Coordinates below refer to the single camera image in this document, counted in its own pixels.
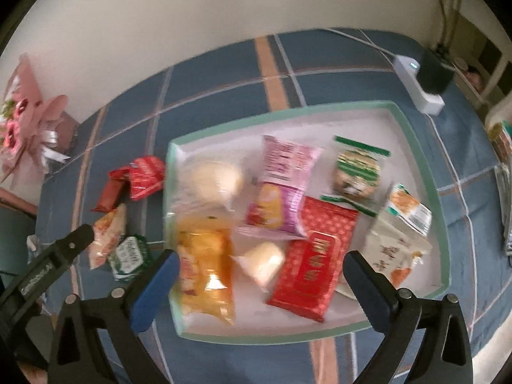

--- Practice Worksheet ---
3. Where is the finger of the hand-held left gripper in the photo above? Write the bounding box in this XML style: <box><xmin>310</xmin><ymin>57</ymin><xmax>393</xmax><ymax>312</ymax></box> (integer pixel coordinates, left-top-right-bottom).
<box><xmin>50</xmin><ymin>223</ymin><xmax>95</xmax><ymax>268</ymax></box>

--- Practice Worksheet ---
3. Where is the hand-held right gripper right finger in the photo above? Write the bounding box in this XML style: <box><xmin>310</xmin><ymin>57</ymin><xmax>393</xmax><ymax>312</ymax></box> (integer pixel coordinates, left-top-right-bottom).
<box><xmin>343</xmin><ymin>249</ymin><xmax>475</xmax><ymax>384</ymax></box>

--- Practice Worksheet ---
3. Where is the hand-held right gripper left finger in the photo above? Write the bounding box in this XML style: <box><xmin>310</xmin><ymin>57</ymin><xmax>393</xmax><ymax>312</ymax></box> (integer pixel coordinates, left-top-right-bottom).
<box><xmin>48</xmin><ymin>249</ymin><xmax>181</xmax><ymax>384</ymax></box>

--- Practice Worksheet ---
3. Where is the beige snack packet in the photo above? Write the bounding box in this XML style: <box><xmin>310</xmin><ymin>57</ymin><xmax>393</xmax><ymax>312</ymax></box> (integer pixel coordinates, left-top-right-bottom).
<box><xmin>336</xmin><ymin>210</ymin><xmax>434</xmax><ymax>300</ymax></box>

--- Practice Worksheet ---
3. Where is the yellow snack packet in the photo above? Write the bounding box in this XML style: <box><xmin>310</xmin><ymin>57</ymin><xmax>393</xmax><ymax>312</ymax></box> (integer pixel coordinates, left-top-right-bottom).
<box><xmin>172</xmin><ymin>216</ymin><xmax>236</xmax><ymax>326</ymax></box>

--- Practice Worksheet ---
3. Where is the large red gold-patterned packet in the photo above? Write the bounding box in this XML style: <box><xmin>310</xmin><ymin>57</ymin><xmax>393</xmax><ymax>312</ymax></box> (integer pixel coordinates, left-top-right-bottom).
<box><xmin>266</xmin><ymin>196</ymin><xmax>359</xmax><ymax>324</ymax></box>

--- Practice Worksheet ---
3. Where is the small orange and green packet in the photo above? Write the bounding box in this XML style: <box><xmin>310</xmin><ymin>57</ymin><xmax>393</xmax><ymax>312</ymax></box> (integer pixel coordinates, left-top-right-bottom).
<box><xmin>386</xmin><ymin>184</ymin><xmax>433</xmax><ymax>235</ymax></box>

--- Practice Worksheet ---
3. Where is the small clear-wrapped round pastry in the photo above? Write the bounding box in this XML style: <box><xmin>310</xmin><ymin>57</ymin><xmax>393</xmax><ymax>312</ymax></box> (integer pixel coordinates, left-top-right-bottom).
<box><xmin>234</xmin><ymin>241</ymin><xmax>286</xmax><ymax>294</ymax></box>

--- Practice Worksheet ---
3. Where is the white tray with green rim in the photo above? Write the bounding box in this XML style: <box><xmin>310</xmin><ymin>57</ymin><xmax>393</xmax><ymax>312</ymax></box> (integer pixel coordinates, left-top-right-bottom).
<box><xmin>165</xmin><ymin>100</ymin><xmax>452</xmax><ymax>347</ymax></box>

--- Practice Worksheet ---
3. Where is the green and white biscuit packet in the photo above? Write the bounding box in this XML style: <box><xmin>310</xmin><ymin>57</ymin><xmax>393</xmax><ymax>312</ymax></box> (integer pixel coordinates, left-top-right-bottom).
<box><xmin>320</xmin><ymin>135</ymin><xmax>390</xmax><ymax>217</ymax></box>

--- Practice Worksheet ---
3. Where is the large clear-wrapped pale bun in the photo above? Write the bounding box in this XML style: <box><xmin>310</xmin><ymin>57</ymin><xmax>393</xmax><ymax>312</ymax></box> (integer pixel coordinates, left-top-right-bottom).
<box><xmin>172</xmin><ymin>156</ymin><xmax>245</xmax><ymax>212</ymax></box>

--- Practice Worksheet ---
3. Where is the pink snack packet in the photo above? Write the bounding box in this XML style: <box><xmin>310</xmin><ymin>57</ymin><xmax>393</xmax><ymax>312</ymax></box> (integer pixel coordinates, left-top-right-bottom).
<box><xmin>236</xmin><ymin>135</ymin><xmax>324</xmax><ymax>241</ymax></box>

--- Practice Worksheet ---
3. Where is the orange and white snack packet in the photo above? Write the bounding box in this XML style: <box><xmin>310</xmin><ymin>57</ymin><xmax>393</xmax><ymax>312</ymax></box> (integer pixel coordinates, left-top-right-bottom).
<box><xmin>88</xmin><ymin>203</ymin><xmax>128</xmax><ymax>270</ymax></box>

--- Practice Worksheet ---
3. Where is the small dark green packet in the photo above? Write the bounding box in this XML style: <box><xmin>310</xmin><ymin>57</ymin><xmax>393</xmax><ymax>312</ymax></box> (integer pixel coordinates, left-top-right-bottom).
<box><xmin>108</xmin><ymin>234</ymin><xmax>152</xmax><ymax>282</ymax></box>

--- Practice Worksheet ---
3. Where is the red-brown snack packet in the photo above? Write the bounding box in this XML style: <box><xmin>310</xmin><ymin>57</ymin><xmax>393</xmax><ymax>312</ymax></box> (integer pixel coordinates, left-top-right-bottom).
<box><xmin>91</xmin><ymin>178</ymin><xmax>124</xmax><ymax>213</ymax></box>

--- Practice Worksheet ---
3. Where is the red flower-print packet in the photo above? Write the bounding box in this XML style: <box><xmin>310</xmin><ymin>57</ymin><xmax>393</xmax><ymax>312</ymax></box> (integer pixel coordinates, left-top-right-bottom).
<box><xmin>109</xmin><ymin>155</ymin><xmax>166</xmax><ymax>201</ymax></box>

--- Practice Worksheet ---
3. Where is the dark pink gift box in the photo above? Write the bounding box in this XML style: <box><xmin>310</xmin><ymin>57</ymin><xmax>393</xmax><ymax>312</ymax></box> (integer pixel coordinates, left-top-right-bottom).
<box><xmin>52</xmin><ymin>111</ymin><xmax>82</xmax><ymax>163</ymax></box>

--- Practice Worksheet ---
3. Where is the pink flower bouquet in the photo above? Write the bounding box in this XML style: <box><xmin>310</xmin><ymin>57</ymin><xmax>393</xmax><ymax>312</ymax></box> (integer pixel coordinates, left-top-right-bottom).
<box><xmin>0</xmin><ymin>54</ymin><xmax>70</xmax><ymax>182</ymax></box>

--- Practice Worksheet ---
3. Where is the grey flat object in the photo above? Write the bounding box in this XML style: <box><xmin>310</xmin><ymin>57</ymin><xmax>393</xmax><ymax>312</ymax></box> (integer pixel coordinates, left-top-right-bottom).
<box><xmin>494</xmin><ymin>163</ymin><xmax>512</xmax><ymax>257</ymax></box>

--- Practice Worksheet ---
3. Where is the white power strip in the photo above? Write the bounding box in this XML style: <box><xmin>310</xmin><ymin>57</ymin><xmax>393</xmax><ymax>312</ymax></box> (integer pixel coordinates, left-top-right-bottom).
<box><xmin>392</xmin><ymin>54</ymin><xmax>446</xmax><ymax>116</ymax></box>

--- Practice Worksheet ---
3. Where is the colourful printed packet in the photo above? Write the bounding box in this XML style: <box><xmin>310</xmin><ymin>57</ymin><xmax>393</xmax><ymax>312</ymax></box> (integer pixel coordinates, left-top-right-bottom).
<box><xmin>489</xmin><ymin>121</ymin><xmax>512</xmax><ymax>163</ymax></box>

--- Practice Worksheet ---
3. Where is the blue plaid blanket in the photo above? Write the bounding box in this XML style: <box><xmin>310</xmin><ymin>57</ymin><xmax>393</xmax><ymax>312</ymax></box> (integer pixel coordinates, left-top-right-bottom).
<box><xmin>34</xmin><ymin>28</ymin><xmax>512</xmax><ymax>384</ymax></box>

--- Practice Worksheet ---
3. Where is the dark green charger block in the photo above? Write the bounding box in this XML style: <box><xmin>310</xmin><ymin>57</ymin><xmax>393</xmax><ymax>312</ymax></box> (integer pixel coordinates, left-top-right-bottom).
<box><xmin>416</xmin><ymin>48</ymin><xmax>457</xmax><ymax>96</ymax></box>

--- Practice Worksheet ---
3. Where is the white wooden furniture frame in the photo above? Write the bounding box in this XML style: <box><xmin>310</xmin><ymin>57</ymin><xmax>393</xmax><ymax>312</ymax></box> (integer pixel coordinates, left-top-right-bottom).
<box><xmin>452</xmin><ymin>6</ymin><xmax>512</xmax><ymax>107</ymax></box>

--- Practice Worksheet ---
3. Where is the white cable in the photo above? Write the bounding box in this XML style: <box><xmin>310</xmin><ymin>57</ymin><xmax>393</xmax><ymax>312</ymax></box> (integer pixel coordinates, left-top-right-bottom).
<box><xmin>318</xmin><ymin>27</ymin><xmax>396</xmax><ymax>60</ymax></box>

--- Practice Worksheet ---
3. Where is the dark cable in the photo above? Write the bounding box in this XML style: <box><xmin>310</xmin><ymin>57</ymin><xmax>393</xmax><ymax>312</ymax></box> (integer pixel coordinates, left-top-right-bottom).
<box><xmin>426</xmin><ymin>0</ymin><xmax>454</xmax><ymax>54</ymax></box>

